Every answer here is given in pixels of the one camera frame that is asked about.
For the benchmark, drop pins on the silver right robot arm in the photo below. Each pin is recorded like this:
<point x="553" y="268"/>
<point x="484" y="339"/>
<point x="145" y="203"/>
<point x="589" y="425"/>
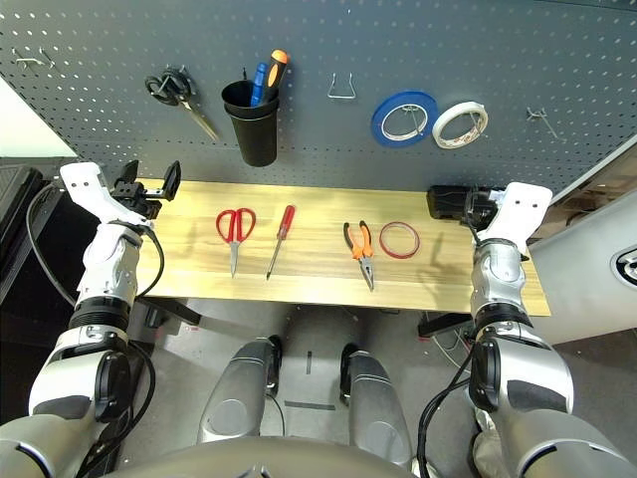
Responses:
<point x="497" y="279"/>

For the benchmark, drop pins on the black ribbed tool case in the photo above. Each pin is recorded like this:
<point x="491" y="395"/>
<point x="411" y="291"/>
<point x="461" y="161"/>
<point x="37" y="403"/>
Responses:
<point x="17" y="199"/>

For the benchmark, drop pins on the metal pegboard hook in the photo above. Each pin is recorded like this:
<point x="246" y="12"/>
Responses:
<point x="25" y="62"/>
<point x="417" y="118"/>
<point x="47" y="59"/>
<point x="536" y="114"/>

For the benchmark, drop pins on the red tape roll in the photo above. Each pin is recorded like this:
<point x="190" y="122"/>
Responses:
<point x="398" y="256"/>

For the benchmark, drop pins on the orange black needle-nose pliers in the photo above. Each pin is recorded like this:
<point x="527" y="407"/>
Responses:
<point x="363" y="254"/>

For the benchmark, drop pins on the grey white machine housing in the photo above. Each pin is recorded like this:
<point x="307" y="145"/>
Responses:
<point x="572" y="289"/>

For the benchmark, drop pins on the white tape roll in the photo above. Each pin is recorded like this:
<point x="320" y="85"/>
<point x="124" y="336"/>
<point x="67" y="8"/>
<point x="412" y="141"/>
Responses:
<point x="439" y="128"/>

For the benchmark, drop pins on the blue tape roll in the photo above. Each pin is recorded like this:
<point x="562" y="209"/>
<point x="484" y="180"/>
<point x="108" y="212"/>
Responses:
<point x="378" y="132"/>

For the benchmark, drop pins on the grey robot torso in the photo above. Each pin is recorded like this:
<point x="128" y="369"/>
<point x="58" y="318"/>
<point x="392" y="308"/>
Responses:
<point x="259" y="460"/>

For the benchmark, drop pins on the short black floor tape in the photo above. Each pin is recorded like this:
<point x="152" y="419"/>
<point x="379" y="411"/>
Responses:
<point x="308" y="362"/>

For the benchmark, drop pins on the black cup holder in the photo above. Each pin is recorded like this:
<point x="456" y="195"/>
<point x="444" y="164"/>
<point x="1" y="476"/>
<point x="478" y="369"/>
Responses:
<point x="259" y="144"/>

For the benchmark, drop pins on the black table foot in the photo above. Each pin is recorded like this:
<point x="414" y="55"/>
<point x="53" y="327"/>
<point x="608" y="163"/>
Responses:
<point x="443" y="326"/>
<point x="179" y="311"/>

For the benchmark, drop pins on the black rectangular box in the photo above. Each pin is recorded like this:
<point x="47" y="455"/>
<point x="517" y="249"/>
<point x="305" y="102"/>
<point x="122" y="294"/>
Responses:
<point x="445" y="201"/>

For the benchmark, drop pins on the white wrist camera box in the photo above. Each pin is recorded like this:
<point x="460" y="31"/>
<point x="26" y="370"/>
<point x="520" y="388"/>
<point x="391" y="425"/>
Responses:
<point x="84" y="186"/>
<point x="522" y="204"/>

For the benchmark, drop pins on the silver left robot leg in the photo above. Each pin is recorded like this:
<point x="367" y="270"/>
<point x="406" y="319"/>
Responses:
<point x="234" y="398"/>

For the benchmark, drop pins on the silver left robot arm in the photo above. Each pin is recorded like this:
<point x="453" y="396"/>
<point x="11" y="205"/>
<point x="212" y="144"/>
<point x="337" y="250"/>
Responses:
<point x="107" y="269"/>

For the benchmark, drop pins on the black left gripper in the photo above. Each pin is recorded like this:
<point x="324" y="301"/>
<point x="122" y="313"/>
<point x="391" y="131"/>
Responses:
<point x="134" y="199"/>

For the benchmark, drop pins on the black plastic cup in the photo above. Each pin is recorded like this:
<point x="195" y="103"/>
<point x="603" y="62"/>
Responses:
<point x="234" y="97"/>

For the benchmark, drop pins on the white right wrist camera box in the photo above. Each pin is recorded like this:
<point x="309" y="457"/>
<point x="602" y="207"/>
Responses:
<point x="522" y="204"/>

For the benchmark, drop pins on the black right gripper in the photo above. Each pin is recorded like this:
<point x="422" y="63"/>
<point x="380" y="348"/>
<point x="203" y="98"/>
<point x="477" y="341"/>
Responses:
<point x="478" y="209"/>

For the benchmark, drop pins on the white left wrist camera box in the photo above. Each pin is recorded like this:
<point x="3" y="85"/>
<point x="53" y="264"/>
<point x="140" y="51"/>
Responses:
<point x="84" y="186"/>

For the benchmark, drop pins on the long black floor tape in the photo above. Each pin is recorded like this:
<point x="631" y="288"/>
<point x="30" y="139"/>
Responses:
<point x="311" y="405"/>

